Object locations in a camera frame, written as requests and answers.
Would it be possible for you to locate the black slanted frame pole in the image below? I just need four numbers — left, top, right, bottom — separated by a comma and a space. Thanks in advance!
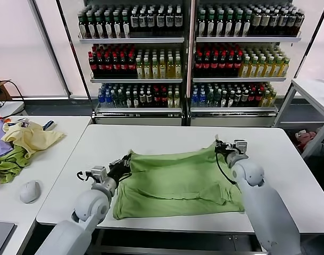
56, 0, 96, 125
290, 0, 324, 90
30, 0, 73, 100

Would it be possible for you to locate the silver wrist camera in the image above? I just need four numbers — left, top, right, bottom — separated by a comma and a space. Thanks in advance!
235, 140, 249, 155
90, 165, 109, 184

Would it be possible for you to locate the grey ergonomic mouse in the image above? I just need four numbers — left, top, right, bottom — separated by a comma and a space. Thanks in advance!
19, 180, 43, 205

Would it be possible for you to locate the pale yellow shirt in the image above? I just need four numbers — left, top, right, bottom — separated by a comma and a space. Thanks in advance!
1, 121, 67, 159

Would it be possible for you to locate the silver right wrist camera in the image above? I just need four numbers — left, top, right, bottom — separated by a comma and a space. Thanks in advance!
235, 140, 249, 155

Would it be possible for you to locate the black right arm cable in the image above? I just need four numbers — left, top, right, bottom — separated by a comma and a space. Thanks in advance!
214, 150, 238, 186

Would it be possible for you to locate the white metal-frame side table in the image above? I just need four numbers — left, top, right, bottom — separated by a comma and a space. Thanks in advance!
273, 78, 324, 160

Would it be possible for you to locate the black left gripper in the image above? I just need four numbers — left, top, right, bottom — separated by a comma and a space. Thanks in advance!
108, 154, 133, 181

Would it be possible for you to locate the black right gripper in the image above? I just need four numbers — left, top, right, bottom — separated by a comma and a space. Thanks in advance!
214, 138, 236, 159

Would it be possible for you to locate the light green polo shirt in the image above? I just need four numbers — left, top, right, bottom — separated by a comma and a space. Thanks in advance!
112, 134, 245, 220

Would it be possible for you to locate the pink clothes pile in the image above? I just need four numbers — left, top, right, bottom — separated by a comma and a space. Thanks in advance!
294, 129, 318, 149

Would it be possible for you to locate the blue white striped cloth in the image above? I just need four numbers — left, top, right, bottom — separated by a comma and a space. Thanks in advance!
41, 120, 57, 131

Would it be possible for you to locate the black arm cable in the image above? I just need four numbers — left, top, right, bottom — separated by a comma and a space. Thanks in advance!
76, 171, 93, 182
214, 150, 238, 186

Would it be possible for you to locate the crumpled lime green garment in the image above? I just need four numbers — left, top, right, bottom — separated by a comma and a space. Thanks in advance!
0, 144, 32, 184

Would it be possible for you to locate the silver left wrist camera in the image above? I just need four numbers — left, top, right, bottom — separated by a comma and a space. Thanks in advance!
90, 165, 109, 184

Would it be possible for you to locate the green cap white label bottle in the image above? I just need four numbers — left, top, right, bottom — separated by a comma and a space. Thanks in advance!
198, 14, 207, 38
225, 14, 234, 38
87, 15, 97, 39
113, 15, 122, 39
96, 15, 105, 39
215, 14, 225, 38
122, 15, 131, 39
242, 14, 251, 38
207, 14, 216, 38
234, 14, 243, 38
104, 15, 114, 39
79, 15, 88, 39

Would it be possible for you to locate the dark bottle beige label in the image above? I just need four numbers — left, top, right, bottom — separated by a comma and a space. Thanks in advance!
287, 8, 296, 37
269, 8, 279, 37
251, 8, 261, 37
260, 8, 270, 37
278, 8, 288, 37
296, 8, 305, 37

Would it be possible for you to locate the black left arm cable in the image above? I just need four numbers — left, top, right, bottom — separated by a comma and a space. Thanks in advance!
76, 171, 93, 182

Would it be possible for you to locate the black desk cable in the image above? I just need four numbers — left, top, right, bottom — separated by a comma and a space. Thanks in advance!
6, 79, 26, 117

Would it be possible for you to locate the cardboard box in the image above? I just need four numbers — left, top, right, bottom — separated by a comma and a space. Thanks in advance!
0, 75, 12, 102

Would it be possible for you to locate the beverage display shelf unit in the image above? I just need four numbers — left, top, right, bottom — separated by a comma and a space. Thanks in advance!
189, 0, 306, 128
77, 0, 191, 127

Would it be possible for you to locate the yellow drink bottle green cap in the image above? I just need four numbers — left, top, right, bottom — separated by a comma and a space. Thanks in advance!
265, 55, 274, 78
175, 56, 183, 79
257, 55, 266, 78
281, 55, 290, 78
143, 56, 152, 79
151, 56, 160, 79
273, 55, 281, 78
242, 55, 251, 78
159, 56, 168, 79
135, 56, 144, 79
250, 55, 258, 78
167, 56, 176, 79

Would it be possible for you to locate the grey laptop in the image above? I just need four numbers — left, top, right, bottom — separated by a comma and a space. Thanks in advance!
0, 220, 18, 255

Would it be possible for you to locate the dark bottle white label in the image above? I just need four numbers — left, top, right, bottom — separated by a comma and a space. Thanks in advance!
174, 9, 184, 37
156, 9, 166, 37
131, 9, 140, 37
165, 9, 175, 37
139, 9, 147, 37
147, 9, 156, 37

